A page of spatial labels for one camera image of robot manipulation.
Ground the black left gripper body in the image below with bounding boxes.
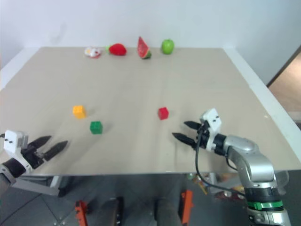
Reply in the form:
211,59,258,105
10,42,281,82
21,145,46,170

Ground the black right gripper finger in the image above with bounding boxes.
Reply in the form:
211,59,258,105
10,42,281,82
183,121,201,131
172,132,196,147

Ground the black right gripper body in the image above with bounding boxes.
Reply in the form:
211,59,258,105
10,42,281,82
191,120,210,150

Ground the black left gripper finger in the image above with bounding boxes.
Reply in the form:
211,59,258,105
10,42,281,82
43,140,69,161
28,135,52,149

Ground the red cube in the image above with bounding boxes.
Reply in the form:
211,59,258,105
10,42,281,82
158,107,170,121

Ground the yellow cube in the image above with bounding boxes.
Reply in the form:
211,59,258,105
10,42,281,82
72,105,87,119

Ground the green cube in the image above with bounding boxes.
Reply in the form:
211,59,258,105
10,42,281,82
89,121,103,135

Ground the colourful clutter under table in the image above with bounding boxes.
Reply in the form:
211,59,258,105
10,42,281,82
187,173,246,201

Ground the orange clamp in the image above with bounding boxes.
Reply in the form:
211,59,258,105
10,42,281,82
180,190,194,226
74,200,91,226

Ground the green toy apple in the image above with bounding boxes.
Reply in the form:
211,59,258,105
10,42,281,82
161,39,175,55

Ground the toy watermelon slice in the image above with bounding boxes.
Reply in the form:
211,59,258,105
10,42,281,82
137,36,152,60

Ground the white and red toy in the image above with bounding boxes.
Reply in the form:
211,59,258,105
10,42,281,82
84,46,103,59

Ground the red toy strawberry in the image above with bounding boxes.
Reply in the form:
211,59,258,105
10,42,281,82
105,43,127,57

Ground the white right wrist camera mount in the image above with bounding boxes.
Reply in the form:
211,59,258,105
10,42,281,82
199,108,223,150

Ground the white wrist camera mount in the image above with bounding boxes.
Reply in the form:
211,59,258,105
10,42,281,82
199,108,223,150
3,129,33,174

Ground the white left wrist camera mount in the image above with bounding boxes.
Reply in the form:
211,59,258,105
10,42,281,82
3,129,33,174

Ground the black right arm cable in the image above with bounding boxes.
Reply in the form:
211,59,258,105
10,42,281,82
195,128,246,197

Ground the grey table frame bracket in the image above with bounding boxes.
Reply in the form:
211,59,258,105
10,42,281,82
10,175,62,196

